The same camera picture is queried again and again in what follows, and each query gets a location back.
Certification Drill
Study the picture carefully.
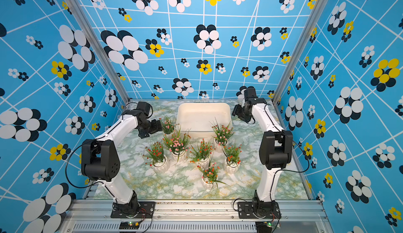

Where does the potted plant red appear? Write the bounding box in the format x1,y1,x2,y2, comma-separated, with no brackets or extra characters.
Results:
145,142,170,174
223,144,242,174

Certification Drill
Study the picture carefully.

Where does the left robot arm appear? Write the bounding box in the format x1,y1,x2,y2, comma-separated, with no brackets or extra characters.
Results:
81,102,162,217

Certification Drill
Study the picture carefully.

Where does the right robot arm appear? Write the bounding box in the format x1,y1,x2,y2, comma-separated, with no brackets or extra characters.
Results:
232,86,293,219

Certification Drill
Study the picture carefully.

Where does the potted plant pink centre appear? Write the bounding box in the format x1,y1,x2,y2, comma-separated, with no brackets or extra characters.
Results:
163,130,191,163

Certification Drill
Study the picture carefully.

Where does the white plastic storage box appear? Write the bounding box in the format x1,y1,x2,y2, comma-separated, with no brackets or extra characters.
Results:
176,103,233,139

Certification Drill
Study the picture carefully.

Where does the potted plant orange centre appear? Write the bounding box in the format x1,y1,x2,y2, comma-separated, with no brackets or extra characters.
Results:
190,138,214,169

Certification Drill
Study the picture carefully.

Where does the potted plant front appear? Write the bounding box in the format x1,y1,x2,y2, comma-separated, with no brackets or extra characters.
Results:
197,163,226,191

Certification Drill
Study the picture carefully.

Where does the left controller board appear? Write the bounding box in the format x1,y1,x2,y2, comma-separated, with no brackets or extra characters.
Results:
119,221,140,231

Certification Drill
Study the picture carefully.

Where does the controller board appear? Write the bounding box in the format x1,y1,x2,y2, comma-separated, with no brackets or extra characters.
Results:
255,222,272,233
119,221,140,231

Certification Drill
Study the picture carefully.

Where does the right controller board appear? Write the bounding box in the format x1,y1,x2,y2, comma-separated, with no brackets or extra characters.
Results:
255,222,272,233

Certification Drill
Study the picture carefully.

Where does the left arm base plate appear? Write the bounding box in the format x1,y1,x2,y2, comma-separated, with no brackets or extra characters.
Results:
110,202,156,219

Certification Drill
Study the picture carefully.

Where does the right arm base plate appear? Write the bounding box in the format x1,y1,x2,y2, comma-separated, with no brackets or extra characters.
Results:
236,201,282,220

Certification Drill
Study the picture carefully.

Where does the aluminium front rail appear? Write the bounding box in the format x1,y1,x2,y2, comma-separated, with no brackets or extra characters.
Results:
60,199,333,233

